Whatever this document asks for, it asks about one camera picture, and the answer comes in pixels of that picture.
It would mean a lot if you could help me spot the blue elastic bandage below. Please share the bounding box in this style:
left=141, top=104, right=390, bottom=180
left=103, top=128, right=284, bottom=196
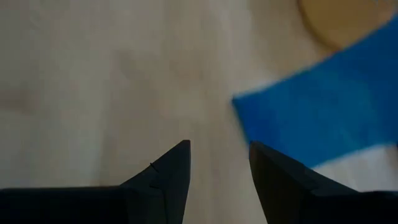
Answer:
left=231, top=15, right=398, bottom=169

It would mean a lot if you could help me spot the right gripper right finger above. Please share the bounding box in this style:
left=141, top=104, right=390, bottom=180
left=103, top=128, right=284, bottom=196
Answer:
left=248, top=140, right=398, bottom=224

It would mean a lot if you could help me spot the yellow plastic bin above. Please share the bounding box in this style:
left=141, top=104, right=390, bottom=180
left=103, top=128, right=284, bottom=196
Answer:
left=297, top=0, right=398, bottom=52

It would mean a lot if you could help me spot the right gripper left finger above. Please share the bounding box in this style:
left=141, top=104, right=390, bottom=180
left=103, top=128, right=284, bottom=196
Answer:
left=0, top=139, right=192, bottom=224

